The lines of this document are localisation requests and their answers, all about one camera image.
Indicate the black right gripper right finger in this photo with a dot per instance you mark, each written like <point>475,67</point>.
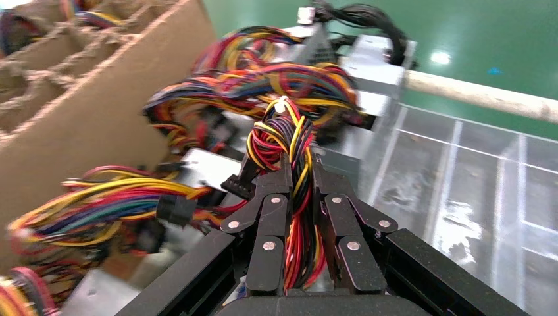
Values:
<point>344,218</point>

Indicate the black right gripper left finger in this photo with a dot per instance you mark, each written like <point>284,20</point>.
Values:
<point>272,218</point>

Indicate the cardboard box with dividers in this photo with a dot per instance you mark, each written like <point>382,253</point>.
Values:
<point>87,117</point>

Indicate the clear plastic compartment tray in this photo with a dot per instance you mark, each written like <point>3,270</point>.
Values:
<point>471,174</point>

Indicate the small blue floor scrap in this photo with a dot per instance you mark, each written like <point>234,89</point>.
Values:
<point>494,70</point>

